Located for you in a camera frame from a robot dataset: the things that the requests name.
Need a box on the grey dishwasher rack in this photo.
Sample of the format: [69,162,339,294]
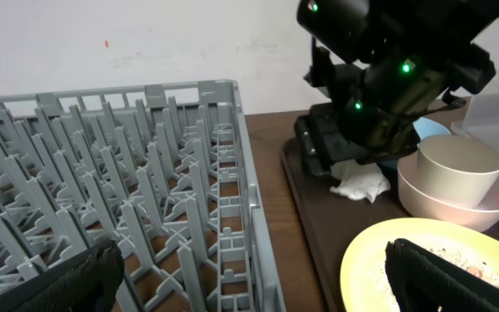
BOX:
[0,80,285,311]

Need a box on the white napkin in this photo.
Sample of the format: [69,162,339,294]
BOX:
[330,159,391,204]

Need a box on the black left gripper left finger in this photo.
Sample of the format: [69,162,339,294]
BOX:
[0,239,125,312]

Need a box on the cream white cup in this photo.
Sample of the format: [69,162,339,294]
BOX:
[416,135,499,209]

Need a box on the yellow plate with crumbs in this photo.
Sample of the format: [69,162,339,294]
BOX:
[340,218,499,311]

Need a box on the light blue bowl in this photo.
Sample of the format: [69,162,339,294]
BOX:
[379,116,451,172]

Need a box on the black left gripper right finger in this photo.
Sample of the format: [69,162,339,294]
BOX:
[385,238,499,312]

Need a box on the dark brown serving tray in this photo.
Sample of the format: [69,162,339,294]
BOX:
[281,139,499,312]

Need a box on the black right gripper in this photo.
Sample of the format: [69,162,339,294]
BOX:
[294,37,496,176]

